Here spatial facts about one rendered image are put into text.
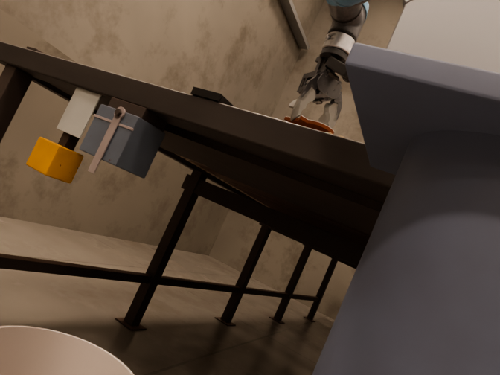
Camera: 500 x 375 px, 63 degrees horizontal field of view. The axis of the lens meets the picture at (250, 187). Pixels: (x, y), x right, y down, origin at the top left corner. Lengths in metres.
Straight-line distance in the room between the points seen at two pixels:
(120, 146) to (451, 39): 0.73
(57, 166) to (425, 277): 0.93
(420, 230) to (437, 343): 0.08
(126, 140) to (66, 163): 0.23
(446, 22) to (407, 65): 0.07
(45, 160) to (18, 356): 0.45
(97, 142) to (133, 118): 0.11
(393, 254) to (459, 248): 0.05
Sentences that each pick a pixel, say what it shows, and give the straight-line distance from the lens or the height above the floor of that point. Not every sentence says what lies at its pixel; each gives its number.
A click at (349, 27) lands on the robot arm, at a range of 1.10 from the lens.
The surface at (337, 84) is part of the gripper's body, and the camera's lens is 1.05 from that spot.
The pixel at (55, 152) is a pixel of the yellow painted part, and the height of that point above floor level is 0.68.
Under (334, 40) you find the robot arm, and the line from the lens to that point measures 1.08.
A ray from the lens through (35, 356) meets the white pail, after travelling 0.94.
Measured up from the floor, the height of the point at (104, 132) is 0.77.
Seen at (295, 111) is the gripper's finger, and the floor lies 1.00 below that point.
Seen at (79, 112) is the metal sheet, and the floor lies 0.79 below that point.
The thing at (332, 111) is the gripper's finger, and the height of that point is 1.05.
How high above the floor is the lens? 0.72
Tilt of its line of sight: 5 degrees up
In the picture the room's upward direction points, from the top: 24 degrees clockwise
